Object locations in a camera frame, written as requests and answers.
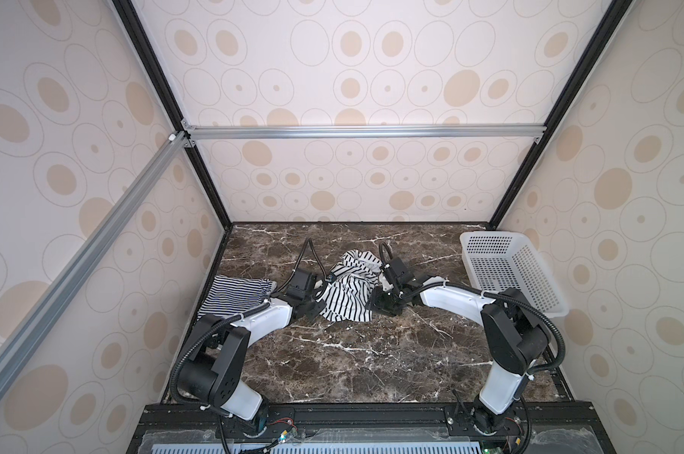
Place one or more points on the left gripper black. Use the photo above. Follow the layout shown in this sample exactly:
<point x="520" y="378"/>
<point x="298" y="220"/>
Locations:
<point x="317" y="310"/>

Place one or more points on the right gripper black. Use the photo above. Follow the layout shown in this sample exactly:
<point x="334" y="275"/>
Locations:
<point x="387" y="294"/>

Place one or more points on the black white striped tank top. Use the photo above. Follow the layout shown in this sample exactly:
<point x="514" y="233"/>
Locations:
<point x="354" y="278"/>

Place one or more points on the blue white striped tank top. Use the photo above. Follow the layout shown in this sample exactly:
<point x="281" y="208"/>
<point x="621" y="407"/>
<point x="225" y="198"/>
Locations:
<point x="229" y="296"/>

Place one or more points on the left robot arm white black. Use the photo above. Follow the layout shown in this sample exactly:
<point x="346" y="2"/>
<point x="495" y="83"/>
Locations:
<point x="208" y="370"/>

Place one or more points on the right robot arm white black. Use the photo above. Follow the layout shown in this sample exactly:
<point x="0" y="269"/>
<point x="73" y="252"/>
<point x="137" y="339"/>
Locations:
<point x="522" y="340"/>

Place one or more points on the white plastic laundry basket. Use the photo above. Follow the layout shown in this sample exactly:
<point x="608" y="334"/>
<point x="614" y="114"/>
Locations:
<point x="496" y="261"/>

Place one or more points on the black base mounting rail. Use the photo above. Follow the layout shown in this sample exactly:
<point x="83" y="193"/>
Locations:
<point x="548" y="427"/>

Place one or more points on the horizontal aluminium back rail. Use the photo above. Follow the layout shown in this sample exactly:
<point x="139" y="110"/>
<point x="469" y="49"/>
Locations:
<point x="366" y="131"/>

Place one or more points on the right black corner post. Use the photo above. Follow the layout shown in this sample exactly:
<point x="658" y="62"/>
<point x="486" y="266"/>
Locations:
<point x="595" y="47"/>

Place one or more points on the black corner post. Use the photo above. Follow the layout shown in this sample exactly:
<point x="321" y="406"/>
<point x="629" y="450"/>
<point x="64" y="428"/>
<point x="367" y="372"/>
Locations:
<point x="131" y="22"/>
<point x="595" y="47"/>

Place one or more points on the diagonal aluminium left rail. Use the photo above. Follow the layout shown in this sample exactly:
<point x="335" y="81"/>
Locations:
<point x="35" y="327"/>

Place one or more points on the left black corner post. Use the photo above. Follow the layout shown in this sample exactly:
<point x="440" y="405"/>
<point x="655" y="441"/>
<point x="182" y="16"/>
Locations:
<point x="131" y="22"/>

